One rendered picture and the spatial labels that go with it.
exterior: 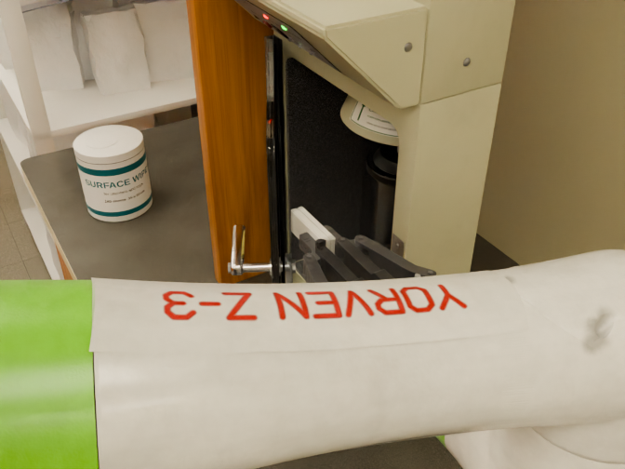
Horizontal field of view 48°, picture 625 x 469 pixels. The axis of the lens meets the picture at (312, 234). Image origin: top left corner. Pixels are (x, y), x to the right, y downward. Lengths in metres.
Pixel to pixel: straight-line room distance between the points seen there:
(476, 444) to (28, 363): 0.33
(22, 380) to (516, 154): 1.06
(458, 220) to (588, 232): 0.40
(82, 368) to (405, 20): 0.46
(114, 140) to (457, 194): 0.76
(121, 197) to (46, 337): 1.06
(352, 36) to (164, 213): 0.85
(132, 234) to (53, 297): 1.03
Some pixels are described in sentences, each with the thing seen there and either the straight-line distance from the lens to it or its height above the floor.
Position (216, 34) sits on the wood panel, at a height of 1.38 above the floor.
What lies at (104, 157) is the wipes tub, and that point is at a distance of 1.34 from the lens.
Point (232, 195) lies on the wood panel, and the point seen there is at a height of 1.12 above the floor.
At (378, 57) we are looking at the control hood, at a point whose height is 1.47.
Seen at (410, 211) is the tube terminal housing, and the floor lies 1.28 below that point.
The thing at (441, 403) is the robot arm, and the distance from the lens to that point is 0.38.
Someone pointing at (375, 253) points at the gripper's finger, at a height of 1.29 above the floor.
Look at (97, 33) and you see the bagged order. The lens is 1.95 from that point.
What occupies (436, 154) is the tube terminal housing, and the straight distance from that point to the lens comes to 0.77.
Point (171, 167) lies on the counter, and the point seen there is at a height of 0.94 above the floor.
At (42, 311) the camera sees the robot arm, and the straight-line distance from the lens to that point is 0.34.
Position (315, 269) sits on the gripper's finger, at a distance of 0.68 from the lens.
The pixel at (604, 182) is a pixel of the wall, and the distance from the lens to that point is 1.16.
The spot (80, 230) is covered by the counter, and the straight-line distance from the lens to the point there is 1.41.
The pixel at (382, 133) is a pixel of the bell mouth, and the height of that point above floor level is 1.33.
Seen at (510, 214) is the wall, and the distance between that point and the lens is 1.33.
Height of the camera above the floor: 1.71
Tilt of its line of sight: 36 degrees down
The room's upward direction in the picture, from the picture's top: straight up
